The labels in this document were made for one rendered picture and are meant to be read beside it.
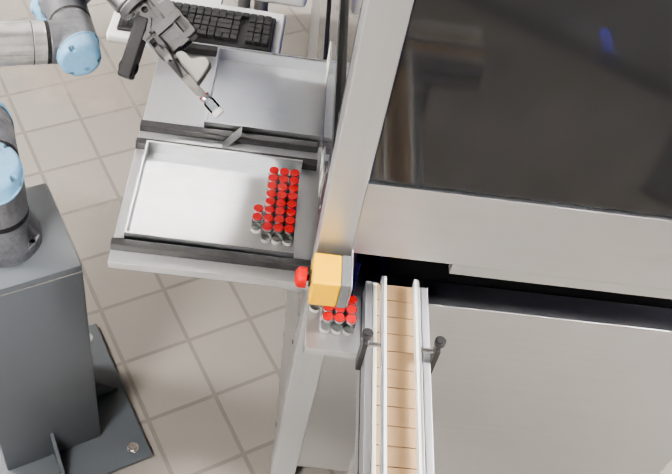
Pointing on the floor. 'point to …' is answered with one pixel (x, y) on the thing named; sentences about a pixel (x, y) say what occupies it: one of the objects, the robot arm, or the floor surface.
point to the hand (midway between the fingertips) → (199, 94)
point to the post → (348, 175)
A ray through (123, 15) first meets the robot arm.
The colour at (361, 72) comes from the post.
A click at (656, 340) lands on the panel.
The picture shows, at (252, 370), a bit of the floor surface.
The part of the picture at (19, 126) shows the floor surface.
